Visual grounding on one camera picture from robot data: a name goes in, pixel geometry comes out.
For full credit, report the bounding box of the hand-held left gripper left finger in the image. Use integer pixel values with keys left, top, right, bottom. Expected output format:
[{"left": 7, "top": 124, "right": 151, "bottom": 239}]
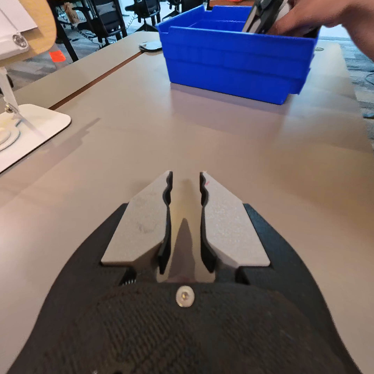
[{"left": 101, "top": 170, "right": 174, "bottom": 276}]

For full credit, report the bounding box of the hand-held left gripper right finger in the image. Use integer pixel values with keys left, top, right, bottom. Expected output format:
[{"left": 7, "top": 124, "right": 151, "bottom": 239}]
[{"left": 199, "top": 171, "right": 271, "bottom": 274}]

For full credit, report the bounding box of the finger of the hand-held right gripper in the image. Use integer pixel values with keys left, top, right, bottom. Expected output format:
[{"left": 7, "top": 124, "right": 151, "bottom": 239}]
[
  {"left": 242, "top": 0, "right": 268, "bottom": 34},
  {"left": 262, "top": 0, "right": 290, "bottom": 34}
]

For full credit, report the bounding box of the blue plastic bin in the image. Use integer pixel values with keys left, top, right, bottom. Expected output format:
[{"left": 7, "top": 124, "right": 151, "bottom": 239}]
[{"left": 156, "top": 4, "right": 320, "bottom": 105}]

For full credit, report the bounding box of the person's right forearm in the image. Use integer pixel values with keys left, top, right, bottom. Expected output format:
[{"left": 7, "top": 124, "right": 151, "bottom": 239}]
[{"left": 330, "top": 0, "right": 374, "bottom": 62}]

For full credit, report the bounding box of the person's right hand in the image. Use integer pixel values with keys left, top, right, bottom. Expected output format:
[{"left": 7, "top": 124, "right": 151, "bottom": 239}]
[{"left": 266, "top": 0, "right": 356, "bottom": 36}]

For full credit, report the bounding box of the black office chair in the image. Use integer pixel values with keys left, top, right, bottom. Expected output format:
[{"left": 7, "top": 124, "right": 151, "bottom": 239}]
[
  {"left": 83, "top": 0, "right": 128, "bottom": 41},
  {"left": 133, "top": 0, "right": 161, "bottom": 32}
]

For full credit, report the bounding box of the white desk stand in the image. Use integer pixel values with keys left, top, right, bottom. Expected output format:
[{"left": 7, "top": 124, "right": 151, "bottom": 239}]
[{"left": 0, "top": 67, "right": 72, "bottom": 173}]

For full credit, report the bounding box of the wooden board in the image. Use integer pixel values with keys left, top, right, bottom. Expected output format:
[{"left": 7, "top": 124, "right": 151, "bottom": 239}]
[{"left": 18, "top": 0, "right": 57, "bottom": 62}]

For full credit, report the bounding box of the white panel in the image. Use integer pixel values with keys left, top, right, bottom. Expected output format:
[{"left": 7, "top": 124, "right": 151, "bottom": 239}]
[{"left": 0, "top": 0, "right": 38, "bottom": 60}]

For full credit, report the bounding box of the round cable grommet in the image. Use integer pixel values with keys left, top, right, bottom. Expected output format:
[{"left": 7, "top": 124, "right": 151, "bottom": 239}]
[{"left": 138, "top": 41, "right": 163, "bottom": 54}]

